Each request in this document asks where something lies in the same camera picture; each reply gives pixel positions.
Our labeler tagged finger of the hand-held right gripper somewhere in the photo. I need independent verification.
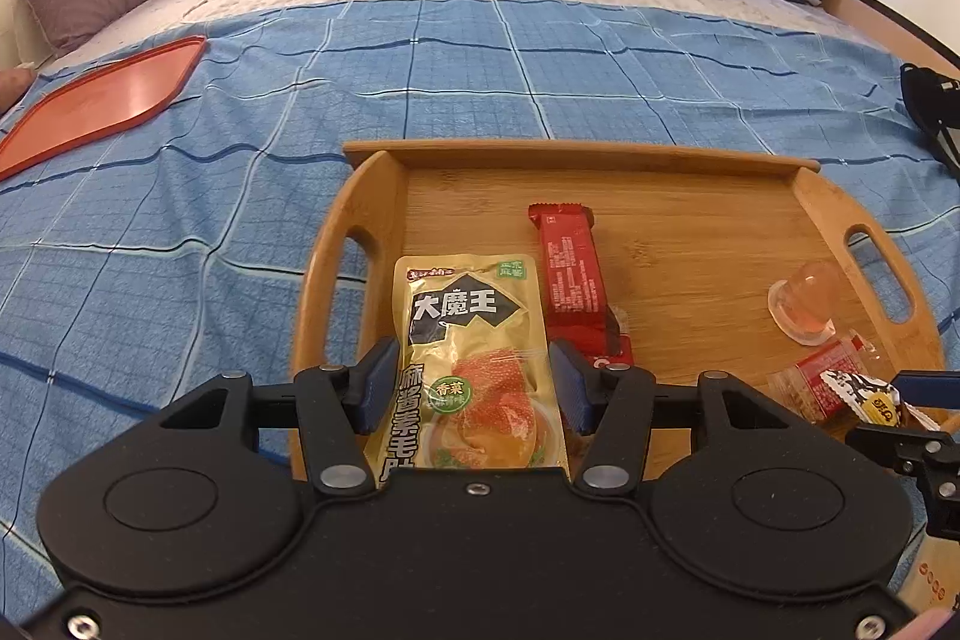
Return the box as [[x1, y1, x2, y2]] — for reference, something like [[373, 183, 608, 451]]
[[846, 424, 960, 470], [892, 370, 960, 402]]

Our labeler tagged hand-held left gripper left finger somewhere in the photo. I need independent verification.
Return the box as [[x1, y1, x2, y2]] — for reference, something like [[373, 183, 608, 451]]
[[160, 336, 401, 497]]

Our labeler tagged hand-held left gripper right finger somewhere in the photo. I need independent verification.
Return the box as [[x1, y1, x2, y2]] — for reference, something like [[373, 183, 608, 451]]
[[550, 340, 796, 497]]

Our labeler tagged black white yellow snack packet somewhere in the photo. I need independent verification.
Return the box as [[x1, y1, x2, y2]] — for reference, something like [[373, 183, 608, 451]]
[[821, 370, 901, 425]]

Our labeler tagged small clear red-label packet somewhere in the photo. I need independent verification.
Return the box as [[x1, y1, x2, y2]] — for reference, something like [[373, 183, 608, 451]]
[[772, 331, 887, 425]]

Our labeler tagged large yellow snack pouch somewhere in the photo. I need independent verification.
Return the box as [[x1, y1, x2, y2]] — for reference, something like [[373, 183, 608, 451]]
[[364, 254, 567, 491]]

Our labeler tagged clear jelly cup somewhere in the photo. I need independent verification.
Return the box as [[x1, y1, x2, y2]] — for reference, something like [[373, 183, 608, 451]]
[[769, 260, 837, 345]]

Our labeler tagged wooden tray with handles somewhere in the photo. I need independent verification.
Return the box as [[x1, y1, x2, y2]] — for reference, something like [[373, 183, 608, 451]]
[[289, 139, 947, 483]]

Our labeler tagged blue checked bedsheet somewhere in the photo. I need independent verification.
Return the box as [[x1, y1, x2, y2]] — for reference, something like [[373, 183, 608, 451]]
[[0, 0, 960, 611]]

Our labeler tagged orange-red plastic tray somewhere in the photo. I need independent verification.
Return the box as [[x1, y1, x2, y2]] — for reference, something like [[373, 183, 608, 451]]
[[0, 35, 209, 184]]

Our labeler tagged peach soft item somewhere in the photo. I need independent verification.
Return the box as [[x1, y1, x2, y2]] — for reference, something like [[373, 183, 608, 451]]
[[0, 68, 35, 112]]

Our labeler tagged wooden bed frame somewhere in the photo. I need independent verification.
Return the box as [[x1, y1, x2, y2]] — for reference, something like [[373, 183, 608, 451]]
[[825, 0, 960, 79]]

